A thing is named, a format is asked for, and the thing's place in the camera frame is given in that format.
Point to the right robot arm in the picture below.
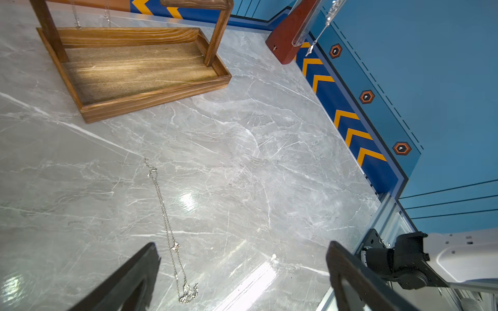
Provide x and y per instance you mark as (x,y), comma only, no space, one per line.
(462,257)

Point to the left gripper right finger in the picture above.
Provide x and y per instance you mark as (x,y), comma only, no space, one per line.
(355,285)

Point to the wooden jewelry display stand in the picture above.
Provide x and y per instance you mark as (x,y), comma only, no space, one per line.
(115,71)

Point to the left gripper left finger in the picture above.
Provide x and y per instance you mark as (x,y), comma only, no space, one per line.
(130,287)

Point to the red corner block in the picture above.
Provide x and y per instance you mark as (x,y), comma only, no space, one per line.
(287,38)

